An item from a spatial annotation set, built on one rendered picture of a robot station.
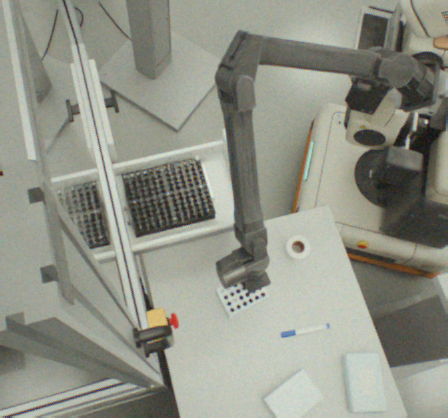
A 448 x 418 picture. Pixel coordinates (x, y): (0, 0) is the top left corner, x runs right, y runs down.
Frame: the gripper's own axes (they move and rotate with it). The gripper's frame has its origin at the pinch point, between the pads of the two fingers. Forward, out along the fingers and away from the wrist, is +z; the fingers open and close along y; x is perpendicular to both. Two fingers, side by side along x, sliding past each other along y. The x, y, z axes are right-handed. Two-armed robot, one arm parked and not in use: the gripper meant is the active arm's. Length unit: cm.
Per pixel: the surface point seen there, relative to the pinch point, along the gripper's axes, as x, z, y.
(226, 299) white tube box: -6.8, 5.2, 2.1
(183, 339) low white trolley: -21.9, 6.0, 7.1
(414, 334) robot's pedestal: 56, 43, 35
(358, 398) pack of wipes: 13.0, 0.7, 39.9
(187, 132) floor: 23, 80, -88
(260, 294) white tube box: 1.8, 1.4, 5.2
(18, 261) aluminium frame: -36, -117, 14
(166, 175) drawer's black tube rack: -9.4, -5.4, -35.0
